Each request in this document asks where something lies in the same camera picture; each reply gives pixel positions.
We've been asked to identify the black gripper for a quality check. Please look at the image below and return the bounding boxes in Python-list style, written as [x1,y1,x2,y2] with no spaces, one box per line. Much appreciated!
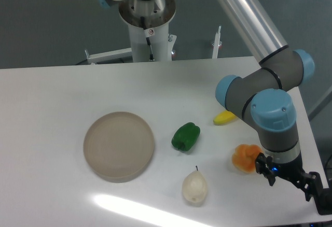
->
[255,152,323,202]

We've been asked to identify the yellow banana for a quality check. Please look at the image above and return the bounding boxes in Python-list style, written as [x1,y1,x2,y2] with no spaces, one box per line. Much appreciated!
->
[213,110,236,125]

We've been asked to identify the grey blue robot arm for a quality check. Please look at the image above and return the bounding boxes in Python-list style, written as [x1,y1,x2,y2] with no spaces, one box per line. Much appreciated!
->
[99,0,328,206]

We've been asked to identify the black box at table edge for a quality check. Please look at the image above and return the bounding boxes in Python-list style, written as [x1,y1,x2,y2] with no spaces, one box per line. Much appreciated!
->
[313,188,331,216]

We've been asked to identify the orange bread roll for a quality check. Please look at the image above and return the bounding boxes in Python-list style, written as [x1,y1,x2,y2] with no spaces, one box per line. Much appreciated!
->
[231,144,263,174]

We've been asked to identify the white pear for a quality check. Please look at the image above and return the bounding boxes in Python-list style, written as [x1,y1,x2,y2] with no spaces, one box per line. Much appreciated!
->
[182,165,208,207]

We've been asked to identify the green bell pepper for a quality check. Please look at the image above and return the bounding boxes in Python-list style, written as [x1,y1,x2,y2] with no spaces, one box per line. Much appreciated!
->
[171,122,200,152]

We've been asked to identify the beige round plate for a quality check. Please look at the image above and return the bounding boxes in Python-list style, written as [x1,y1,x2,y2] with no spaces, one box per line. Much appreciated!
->
[83,111,155,183]

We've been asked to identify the white right base bracket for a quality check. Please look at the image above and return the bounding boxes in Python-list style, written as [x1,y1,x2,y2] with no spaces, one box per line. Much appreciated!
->
[212,25,222,59]

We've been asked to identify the white base bracket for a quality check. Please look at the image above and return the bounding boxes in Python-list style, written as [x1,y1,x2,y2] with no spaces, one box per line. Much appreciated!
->
[212,25,222,59]
[85,48,132,64]

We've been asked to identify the white left base bracket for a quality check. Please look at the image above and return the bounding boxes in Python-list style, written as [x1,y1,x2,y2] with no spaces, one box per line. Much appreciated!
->
[85,48,132,64]

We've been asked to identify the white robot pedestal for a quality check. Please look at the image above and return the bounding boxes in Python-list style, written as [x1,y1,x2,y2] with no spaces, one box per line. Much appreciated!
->
[119,0,176,62]

